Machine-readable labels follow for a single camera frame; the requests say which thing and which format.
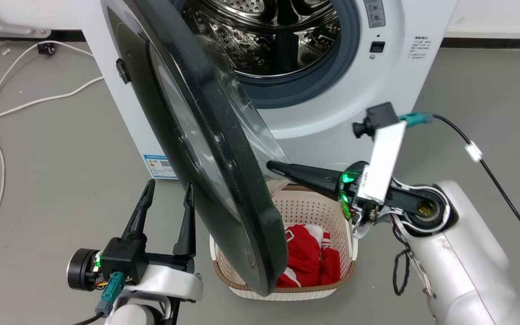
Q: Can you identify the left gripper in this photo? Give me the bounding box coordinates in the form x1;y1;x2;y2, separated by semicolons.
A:
66;179;204;303

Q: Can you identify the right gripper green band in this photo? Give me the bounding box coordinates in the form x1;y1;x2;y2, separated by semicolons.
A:
266;160;381;227

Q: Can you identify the black round washing machine door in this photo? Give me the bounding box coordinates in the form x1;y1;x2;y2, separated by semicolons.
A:
101;0;290;298

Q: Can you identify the white front-load washing machine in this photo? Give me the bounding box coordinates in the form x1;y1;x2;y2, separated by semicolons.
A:
73;0;460;181

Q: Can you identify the grey-blue rubber door gasket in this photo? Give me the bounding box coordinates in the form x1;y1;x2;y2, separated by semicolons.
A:
172;0;362;110

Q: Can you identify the black door latch hook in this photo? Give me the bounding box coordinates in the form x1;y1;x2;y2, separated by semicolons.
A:
115;58;131;85

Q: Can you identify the cream perforated laundry basket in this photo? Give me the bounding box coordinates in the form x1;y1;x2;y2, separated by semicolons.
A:
209;183;359;302

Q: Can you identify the blue and white energy sticker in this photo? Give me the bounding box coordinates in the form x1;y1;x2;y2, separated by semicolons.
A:
143;154;176;180

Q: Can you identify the red and white garment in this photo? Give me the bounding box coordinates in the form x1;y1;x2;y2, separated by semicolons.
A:
275;224;342;288

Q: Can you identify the stainless steel washer drum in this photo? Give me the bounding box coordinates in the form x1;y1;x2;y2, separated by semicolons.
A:
181;0;343;78

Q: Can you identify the printed text label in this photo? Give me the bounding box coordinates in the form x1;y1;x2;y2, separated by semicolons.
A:
407;36;433;60

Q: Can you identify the white right camera mounting plate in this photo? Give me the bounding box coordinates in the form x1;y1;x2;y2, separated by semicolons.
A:
356;121;408;204

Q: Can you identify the teal plug left camera cable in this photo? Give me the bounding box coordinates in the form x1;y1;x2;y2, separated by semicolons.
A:
72;271;126;325

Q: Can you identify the thin black looped arm cable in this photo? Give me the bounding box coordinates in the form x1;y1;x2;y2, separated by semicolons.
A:
392;225;413;297

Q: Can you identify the white cable clip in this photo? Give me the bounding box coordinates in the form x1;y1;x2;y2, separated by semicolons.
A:
464;141;483;163

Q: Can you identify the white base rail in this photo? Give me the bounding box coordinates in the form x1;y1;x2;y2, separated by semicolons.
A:
0;0;53;39

